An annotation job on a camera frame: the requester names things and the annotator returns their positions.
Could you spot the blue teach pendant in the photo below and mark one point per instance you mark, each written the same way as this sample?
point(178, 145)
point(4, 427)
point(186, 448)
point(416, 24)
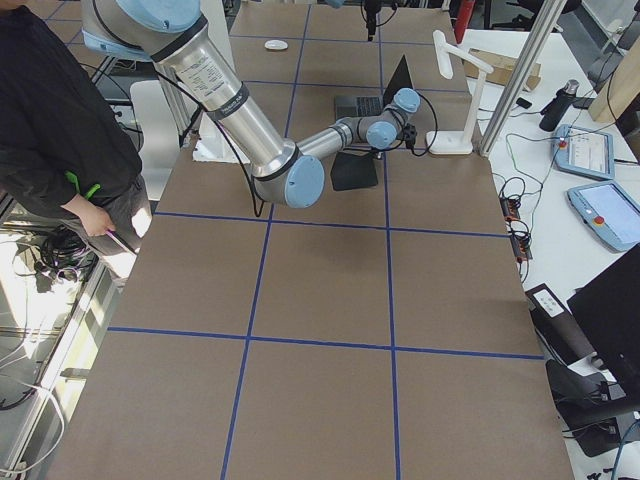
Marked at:
point(583, 152)
point(609, 211)

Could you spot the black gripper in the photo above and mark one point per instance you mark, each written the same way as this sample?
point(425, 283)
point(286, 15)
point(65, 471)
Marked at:
point(370, 19)

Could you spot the upper blue teach pendant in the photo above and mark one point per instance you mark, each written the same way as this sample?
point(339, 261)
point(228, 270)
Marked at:
point(583, 152)

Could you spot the orange black power strip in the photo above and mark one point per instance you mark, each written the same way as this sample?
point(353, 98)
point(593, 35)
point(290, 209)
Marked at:
point(518, 231)

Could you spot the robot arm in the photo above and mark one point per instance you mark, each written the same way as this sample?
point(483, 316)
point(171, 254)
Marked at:
point(174, 34)

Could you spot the aluminium frame post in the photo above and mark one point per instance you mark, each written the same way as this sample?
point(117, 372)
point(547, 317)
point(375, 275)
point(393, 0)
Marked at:
point(542, 27)

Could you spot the black monitor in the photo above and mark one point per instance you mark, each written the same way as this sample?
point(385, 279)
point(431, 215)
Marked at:
point(607, 311)

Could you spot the brown cardboard box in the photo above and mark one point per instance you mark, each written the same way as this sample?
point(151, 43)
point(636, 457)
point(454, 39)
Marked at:
point(503, 67)

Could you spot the lower blue teach pendant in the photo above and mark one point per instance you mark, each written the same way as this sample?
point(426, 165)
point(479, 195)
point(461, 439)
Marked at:
point(609, 211)

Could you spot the grey laptop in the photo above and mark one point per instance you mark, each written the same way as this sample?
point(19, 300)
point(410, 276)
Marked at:
point(364, 106)

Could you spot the small black puck device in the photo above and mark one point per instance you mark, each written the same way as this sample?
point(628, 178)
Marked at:
point(523, 103)

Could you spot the white computer mouse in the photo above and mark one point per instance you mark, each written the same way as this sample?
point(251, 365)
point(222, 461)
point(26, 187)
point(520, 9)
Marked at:
point(276, 45)

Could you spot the person's hand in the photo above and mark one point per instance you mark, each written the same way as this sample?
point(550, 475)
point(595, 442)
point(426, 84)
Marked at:
point(95, 220)

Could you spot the black water bottle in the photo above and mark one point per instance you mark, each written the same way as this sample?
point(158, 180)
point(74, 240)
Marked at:
point(554, 111)

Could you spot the black mouse pad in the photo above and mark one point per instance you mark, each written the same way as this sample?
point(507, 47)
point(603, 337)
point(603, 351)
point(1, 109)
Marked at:
point(351, 171)

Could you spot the red cylinder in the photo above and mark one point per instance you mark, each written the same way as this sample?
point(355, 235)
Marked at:
point(464, 15)

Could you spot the person in black clothes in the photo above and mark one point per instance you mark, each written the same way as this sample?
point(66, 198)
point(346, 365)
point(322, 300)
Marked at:
point(59, 138)

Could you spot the brown paper table cover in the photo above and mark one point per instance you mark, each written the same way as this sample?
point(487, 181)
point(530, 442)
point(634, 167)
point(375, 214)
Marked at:
point(382, 333)

